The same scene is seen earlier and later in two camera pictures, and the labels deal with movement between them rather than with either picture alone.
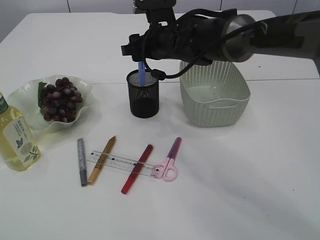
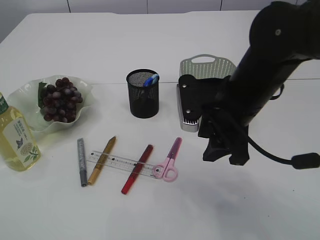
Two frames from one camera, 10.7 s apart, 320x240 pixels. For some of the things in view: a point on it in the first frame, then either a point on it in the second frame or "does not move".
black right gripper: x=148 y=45 -> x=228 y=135
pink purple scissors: x=167 y=169 does not move
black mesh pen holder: x=144 y=101 does not move
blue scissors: x=142 y=69 -> x=151 y=80
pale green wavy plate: x=31 y=114 does not move
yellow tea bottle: x=19 y=149 does not move
